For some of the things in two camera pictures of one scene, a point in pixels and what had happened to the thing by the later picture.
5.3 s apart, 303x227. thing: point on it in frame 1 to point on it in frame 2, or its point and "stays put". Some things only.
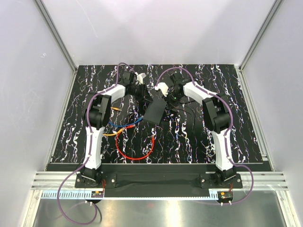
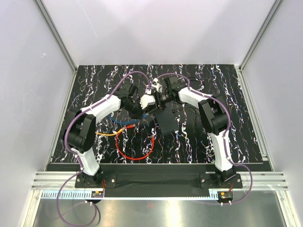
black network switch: x=154 y=111 to x=167 y=119
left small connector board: x=97 y=194 stays put
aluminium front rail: x=266 y=180 stays put
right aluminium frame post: x=267 y=22 stays put
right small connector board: x=225 y=196 stays put
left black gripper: x=145 y=93 to x=138 y=114
